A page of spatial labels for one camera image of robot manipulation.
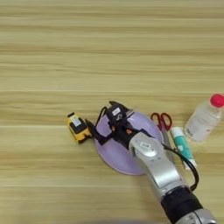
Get clear red-capped plastic bottle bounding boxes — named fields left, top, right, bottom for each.
left=183, top=93, right=224, bottom=143

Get purple round plate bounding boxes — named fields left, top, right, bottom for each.
left=94, top=109, right=165, bottom=176

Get red-handled scissors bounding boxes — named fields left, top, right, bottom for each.
left=150, top=112, right=177, bottom=165

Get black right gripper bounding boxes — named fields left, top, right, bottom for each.
left=84, top=100, right=151, bottom=151

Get teal white glue stick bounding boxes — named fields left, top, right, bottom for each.
left=170, top=126, right=198, bottom=171

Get yellow black tape measure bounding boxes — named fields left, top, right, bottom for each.
left=66, top=106, right=108, bottom=144

